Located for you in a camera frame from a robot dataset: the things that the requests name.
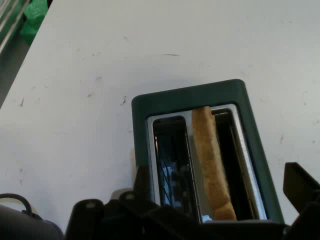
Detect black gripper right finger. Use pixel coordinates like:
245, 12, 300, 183
282, 162, 320, 240

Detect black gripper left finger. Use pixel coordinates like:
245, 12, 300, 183
64, 165, 201, 240

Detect dark green two-slot toaster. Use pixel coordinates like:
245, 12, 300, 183
131, 78, 286, 225

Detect toasted bread slice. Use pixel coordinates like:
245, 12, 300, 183
191, 105, 238, 221

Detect black coffee machine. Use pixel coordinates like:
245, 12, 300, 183
0, 203, 65, 240

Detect green plastic object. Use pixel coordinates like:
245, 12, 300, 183
19, 0, 49, 45

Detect black coffee machine cable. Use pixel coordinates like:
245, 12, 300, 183
0, 193, 35, 215

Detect aluminium wall rail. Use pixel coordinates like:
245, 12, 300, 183
0, 0, 31, 55

